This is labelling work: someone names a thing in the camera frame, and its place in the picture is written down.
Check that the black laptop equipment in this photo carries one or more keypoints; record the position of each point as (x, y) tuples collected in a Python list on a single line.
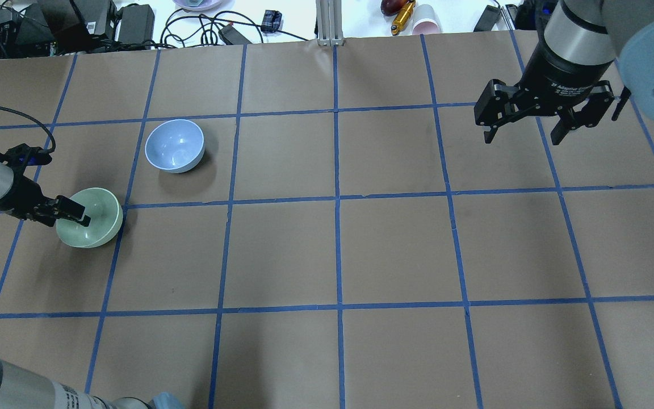
[(49, 28)]

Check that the black power adapter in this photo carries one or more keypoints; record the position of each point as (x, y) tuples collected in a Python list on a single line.
[(231, 36)]

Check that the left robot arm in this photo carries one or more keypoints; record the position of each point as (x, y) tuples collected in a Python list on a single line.
[(20, 388)]

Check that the purple plate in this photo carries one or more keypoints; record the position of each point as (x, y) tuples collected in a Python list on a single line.
[(203, 5)]

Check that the black power brick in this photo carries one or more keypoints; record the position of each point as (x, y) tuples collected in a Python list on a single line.
[(136, 26)]

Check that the small blue black device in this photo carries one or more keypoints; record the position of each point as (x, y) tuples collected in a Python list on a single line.
[(271, 21)]

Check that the red round object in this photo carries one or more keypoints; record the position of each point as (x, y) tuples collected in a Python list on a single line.
[(391, 7)]

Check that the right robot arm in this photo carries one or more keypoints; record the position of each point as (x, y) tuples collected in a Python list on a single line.
[(596, 32)]

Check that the blue bowl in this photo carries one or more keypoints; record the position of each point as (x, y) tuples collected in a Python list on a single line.
[(175, 146)]

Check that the pink cup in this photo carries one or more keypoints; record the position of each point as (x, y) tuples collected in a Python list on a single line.
[(425, 20)]

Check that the aluminium frame post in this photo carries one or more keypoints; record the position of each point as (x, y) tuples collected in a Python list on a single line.
[(329, 23)]

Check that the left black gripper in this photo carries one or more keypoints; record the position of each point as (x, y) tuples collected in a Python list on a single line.
[(19, 198)]

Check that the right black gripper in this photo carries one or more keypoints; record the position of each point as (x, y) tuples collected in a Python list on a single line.
[(559, 72)]

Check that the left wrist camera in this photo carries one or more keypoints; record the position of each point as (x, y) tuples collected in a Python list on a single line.
[(20, 157)]

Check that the yellow toy bottle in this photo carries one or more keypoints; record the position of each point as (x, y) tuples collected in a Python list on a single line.
[(401, 19)]

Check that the green bowl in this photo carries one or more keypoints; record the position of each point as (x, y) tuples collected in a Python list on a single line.
[(106, 217)]

